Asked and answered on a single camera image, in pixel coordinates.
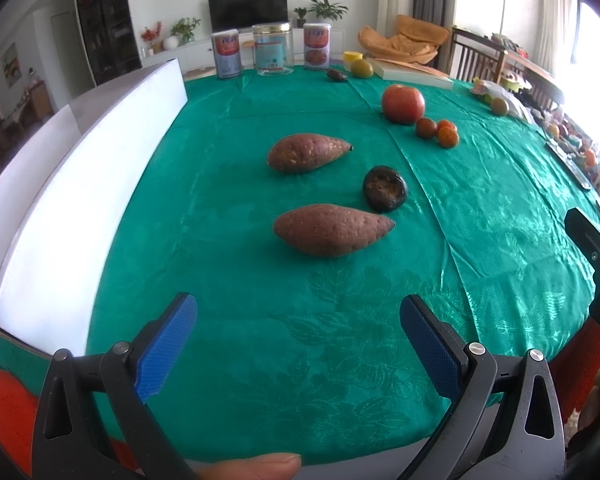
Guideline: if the black display cabinet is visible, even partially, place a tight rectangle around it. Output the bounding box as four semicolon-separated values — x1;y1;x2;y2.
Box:
74;0;142;86

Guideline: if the dark passion fruit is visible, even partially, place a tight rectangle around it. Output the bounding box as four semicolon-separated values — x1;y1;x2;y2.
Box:
363;166;407;212

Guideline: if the yellow-green pear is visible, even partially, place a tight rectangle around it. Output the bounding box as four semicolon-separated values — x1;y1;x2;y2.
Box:
350;58;374;79

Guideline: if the right red-label tin can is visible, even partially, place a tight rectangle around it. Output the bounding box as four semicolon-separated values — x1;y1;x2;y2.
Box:
303;23;332;70

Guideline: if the red-label tin can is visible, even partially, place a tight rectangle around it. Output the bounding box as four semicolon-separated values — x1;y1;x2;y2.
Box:
211;29;242;79
303;23;332;70

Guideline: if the sweet potato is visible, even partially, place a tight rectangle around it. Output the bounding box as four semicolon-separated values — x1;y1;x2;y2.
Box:
273;204;396;257
266;133;353;174

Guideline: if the orange red cushion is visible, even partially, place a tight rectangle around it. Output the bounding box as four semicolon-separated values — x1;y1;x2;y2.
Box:
0;370;141;479

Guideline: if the small dark fruit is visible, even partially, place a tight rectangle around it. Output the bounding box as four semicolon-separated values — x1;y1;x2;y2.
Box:
326;68;348;82

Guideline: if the dark wooden crib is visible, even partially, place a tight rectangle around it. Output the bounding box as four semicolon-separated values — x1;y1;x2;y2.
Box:
446;27;565;110

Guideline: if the red apple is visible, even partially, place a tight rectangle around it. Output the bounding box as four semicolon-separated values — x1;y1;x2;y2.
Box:
381;84;426;126

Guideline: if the left hand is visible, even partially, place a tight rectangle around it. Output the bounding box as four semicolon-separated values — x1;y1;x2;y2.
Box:
196;453;302;480

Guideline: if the green tablecloth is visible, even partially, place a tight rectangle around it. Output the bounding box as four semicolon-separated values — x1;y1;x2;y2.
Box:
0;70;600;464

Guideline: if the orange lounge chair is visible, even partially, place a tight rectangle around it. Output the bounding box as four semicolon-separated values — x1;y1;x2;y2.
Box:
358;14;451;65

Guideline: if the small brownish tangerine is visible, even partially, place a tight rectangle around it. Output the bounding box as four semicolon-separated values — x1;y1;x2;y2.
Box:
416;117;438;140

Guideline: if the orange tangerine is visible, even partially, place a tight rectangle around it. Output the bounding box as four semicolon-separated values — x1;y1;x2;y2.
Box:
437;119;457;131
437;126;460;148

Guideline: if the left red-label tin can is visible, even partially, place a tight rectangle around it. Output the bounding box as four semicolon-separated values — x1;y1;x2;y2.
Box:
211;29;242;79

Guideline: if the white cardboard box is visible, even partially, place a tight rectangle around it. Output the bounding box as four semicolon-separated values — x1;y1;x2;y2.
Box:
0;60;187;356

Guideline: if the clear glass jar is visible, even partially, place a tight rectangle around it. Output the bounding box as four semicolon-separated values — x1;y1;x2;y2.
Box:
252;23;294;76

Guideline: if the brown-green pear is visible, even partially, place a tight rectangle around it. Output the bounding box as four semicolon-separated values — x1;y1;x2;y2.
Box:
490;98;509;117

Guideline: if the potted green plant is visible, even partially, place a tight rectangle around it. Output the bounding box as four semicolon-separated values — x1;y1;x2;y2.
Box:
309;0;349;22

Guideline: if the yellow cup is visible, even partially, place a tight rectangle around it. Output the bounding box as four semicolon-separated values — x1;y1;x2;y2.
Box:
342;51;364;72

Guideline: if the white plastic bag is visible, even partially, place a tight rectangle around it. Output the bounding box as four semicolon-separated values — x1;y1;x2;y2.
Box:
470;78;534;125

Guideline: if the white tv cabinet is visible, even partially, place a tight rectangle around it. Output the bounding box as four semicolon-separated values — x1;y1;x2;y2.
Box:
140;28;346;73

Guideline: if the black television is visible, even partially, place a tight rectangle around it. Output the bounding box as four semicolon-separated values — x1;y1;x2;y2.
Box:
208;0;288;32

